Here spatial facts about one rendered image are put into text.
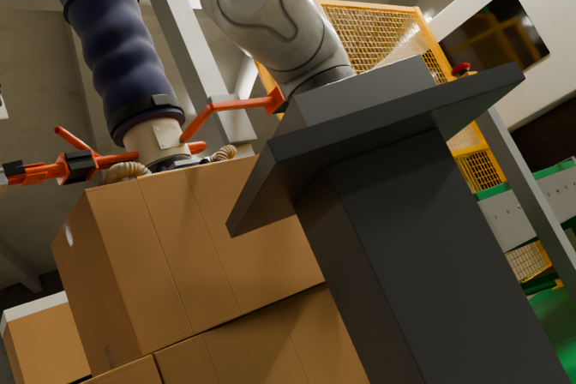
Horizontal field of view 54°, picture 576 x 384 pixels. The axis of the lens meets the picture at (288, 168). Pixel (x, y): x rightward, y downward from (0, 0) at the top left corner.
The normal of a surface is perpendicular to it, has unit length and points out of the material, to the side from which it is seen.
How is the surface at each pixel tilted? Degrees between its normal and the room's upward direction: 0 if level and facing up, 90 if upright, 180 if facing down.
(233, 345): 90
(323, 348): 90
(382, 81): 90
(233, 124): 90
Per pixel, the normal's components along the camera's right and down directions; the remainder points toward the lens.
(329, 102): 0.23, -0.34
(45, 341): 0.45, -0.41
